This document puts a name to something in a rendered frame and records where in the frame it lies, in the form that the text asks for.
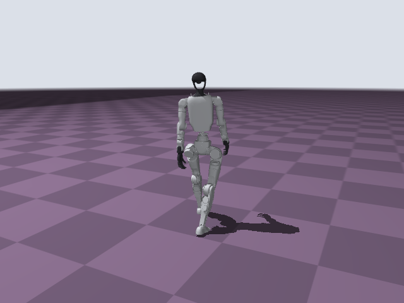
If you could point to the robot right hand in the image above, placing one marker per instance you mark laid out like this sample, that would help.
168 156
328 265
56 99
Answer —
226 147

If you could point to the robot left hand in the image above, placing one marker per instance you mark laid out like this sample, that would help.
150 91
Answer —
180 158

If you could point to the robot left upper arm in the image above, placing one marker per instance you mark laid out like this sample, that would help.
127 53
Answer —
182 113

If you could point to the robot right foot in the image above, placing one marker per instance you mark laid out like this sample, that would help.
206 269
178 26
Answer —
201 231

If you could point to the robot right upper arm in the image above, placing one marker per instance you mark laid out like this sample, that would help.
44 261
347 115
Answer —
217 101

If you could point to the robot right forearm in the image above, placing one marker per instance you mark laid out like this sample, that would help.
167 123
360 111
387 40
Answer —
223 132

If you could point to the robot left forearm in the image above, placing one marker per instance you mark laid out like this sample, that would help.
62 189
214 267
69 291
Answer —
180 138

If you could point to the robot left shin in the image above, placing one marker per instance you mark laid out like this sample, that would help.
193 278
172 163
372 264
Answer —
197 190

